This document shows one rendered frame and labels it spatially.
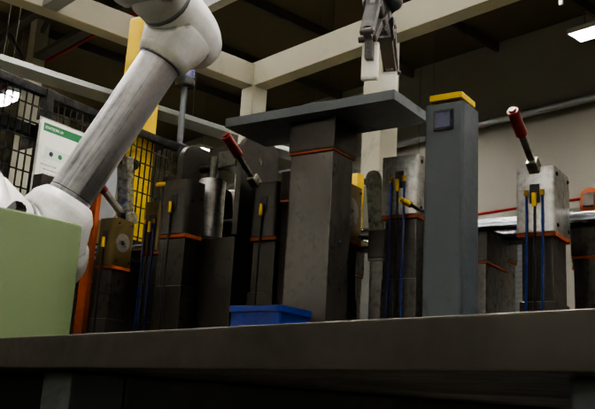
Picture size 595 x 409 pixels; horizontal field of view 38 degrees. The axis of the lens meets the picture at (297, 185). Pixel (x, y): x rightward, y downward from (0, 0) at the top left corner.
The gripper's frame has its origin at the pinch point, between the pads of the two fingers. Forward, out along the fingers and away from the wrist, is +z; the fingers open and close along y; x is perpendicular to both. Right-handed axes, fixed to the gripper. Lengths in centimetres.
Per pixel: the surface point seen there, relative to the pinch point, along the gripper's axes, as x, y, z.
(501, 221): -19.3, 20.4, 20.7
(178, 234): 45, 12, 24
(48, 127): 123, 67, -23
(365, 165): 227, 785, -223
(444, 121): -13.4, -7.0, 9.7
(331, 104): 7.3, -5.0, 4.5
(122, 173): 75, 36, 3
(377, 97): -1.7, -7.2, 4.6
